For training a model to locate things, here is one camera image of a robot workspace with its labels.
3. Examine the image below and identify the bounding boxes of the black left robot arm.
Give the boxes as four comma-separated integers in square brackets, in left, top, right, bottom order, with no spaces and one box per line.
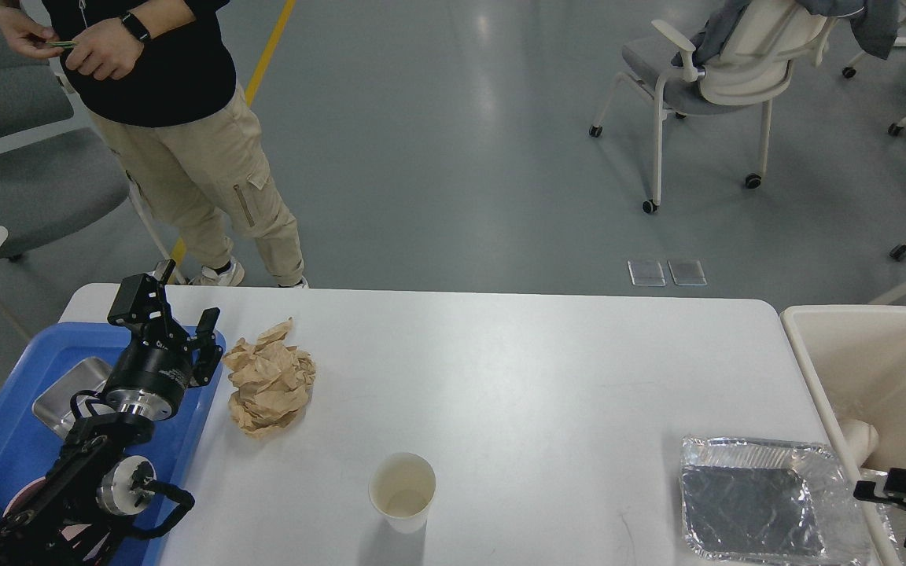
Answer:
[0,260,223,565]

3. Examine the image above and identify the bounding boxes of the beige plastic bin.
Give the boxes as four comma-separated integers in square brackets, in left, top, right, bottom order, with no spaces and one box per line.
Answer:
[781,305,906,564]

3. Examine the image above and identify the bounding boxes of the person's hand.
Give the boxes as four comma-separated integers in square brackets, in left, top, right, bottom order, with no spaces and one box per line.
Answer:
[62,18,145,80]

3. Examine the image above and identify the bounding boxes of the left white grey chair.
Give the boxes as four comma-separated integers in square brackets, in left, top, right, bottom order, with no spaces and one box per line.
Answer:
[0,32,156,260]

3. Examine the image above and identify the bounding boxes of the pink plastic mug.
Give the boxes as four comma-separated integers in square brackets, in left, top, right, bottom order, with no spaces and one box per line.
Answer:
[0,477,123,565]

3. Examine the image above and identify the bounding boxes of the seated person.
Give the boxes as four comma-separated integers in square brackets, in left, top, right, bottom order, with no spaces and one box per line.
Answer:
[41,1,307,288]

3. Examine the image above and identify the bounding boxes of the person's other hand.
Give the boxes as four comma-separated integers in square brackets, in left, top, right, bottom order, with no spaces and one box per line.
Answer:
[0,1,64,60]

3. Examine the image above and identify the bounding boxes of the brown paper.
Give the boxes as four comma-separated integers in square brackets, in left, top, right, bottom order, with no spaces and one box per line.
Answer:
[222,318,317,439]

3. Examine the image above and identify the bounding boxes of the blue plastic tray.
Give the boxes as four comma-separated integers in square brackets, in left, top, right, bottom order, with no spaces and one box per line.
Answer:
[0,322,216,509]

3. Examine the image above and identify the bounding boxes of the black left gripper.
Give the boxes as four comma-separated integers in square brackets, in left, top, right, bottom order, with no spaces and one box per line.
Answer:
[103,260,224,422]

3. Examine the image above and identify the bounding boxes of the beige roll in bin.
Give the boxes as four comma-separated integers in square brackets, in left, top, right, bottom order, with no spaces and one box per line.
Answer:
[838,419,880,467]

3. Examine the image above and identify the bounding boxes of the white grey office chair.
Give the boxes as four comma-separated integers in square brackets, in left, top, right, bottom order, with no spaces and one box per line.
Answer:
[588,1,835,214]

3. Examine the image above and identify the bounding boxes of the aluminium foil tray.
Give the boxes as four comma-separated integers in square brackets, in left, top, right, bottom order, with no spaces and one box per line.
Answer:
[679,435,874,565]

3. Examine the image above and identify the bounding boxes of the square stainless steel tray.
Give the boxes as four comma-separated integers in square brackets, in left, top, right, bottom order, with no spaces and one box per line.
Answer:
[31,357,112,441]

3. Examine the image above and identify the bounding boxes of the white paper cup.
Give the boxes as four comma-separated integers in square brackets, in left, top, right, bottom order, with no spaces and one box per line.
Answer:
[368,452,437,534]

